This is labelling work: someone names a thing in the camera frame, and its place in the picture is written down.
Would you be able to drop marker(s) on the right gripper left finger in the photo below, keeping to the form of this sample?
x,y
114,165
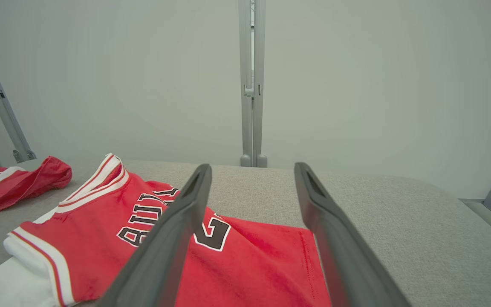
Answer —
x,y
160,256

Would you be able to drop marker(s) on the grey partition post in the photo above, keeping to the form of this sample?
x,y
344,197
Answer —
x,y
245,64
260,64

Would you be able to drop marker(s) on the red basketball jersey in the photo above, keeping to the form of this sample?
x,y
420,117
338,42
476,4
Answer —
x,y
100,238

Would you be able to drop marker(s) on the red shorts white stripes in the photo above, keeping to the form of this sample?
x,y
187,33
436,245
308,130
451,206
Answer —
x,y
28,183

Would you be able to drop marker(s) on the long grey metal brace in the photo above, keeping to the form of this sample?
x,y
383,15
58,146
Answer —
x,y
2,102

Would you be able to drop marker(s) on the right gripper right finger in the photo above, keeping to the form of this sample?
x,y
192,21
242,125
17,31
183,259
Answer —
x,y
343,256

